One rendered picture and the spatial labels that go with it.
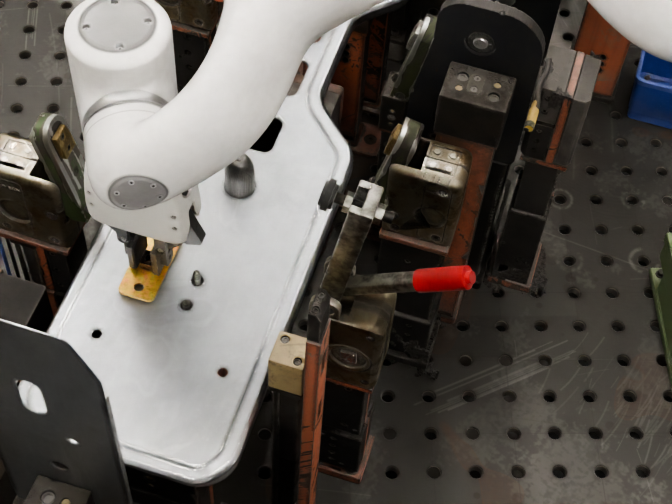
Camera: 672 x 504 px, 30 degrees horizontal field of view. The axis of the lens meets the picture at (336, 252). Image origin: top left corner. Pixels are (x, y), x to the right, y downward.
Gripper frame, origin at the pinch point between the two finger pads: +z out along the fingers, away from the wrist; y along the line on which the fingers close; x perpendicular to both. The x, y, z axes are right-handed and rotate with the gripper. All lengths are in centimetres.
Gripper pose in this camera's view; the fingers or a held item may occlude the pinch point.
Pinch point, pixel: (148, 249)
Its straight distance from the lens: 125.3
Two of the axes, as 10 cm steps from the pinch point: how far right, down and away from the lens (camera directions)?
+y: -9.5, -2.8, 1.3
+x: -3.0, 7.9, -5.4
